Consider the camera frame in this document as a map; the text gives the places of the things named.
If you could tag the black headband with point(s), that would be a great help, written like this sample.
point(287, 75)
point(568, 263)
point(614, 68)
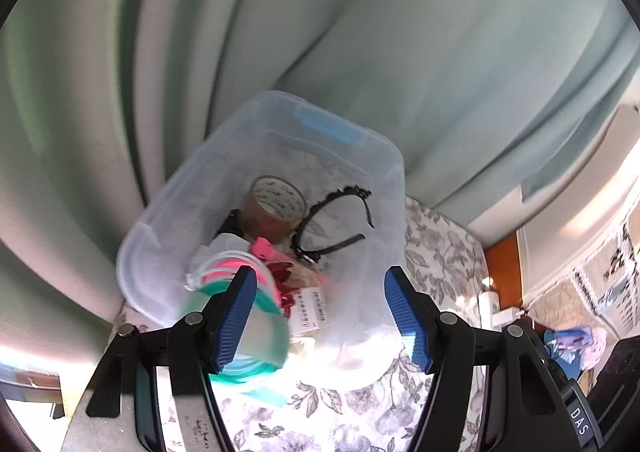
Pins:
point(306, 219)

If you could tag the white printed label card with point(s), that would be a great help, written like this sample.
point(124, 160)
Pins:
point(310, 312)

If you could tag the white power strip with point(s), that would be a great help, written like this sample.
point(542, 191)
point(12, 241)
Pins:
point(489, 304)

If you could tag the floral bedsheet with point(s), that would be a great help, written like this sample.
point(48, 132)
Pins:
point(440, 242)

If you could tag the red hair claw clip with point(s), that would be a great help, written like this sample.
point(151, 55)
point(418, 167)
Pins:
point(285, 299)

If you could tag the orange wooden headboard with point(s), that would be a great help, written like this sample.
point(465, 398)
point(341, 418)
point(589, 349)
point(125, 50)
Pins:
point(502, 257)

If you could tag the pale green curtain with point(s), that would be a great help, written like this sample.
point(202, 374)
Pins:
point(350, 32)

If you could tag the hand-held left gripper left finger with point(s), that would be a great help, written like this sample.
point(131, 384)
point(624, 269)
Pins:
point(232, 327)

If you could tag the pink hair clip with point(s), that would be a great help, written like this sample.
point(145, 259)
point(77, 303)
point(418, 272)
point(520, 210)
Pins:
point(262, 248)

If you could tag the teal hair bands pack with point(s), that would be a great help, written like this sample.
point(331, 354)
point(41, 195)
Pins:
point(270, 332)

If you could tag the brown packing tape roll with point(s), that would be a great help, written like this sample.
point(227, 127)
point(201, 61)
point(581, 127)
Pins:
point(260, 222)

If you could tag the black hair clip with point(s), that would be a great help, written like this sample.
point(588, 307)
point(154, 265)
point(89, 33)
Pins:
point(230, 224)

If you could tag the blue and pink cloth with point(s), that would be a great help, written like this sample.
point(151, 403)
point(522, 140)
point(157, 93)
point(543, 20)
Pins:
point(575, 342)

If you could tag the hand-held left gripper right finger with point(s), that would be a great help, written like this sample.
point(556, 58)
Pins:
point(407, 327)

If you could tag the clear plastic storage container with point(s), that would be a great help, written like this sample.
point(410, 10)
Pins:
point(325, 167)

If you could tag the beige quilted lace cover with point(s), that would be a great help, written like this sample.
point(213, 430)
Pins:
point(590, 282)

